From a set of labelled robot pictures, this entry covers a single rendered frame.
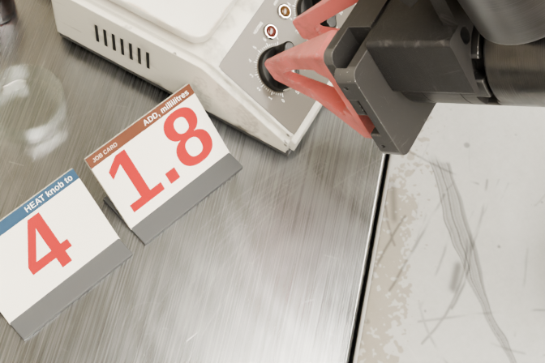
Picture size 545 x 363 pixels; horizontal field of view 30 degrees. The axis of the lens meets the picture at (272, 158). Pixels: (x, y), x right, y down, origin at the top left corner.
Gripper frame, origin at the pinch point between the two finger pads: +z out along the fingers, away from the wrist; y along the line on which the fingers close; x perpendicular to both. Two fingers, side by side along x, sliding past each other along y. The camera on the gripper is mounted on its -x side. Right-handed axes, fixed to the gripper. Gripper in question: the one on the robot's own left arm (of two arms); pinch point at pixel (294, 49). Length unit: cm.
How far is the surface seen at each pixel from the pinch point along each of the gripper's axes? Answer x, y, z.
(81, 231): 4.2, 12.7, 13.5
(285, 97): 6.9, -2.2, 6.6
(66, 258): 4.7, 14.6, 13.8
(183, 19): -1.7, -1.1, 9.5
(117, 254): 6.8, 12.4, 12.3
